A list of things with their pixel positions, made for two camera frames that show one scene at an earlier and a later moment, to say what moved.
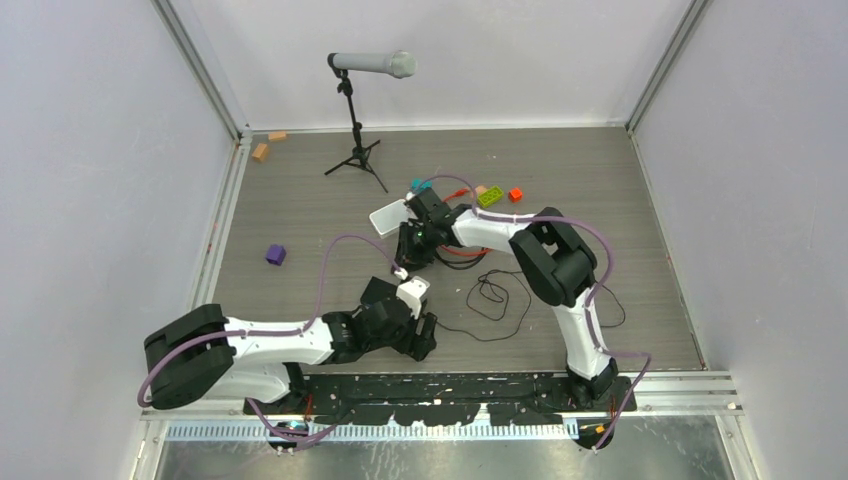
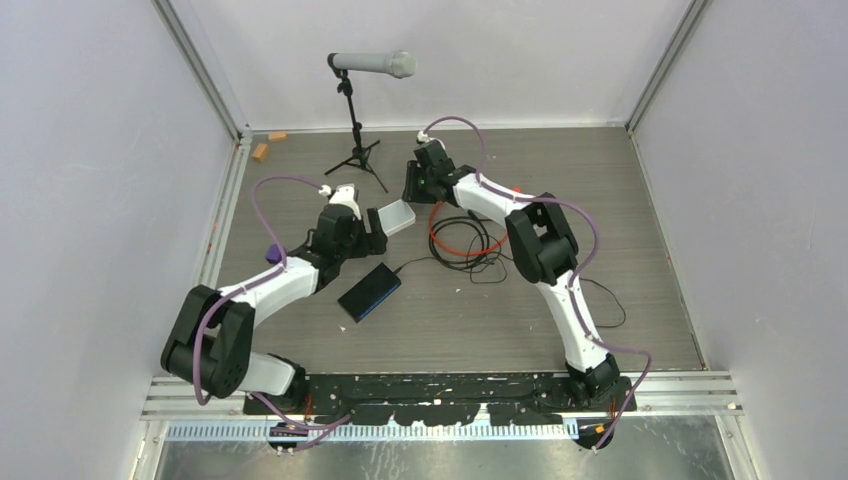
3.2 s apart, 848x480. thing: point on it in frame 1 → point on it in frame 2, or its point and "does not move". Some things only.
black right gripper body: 418,244 → 419,184
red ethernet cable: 456,252 does not move
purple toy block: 276,254 does not move
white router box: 386,220 does not move
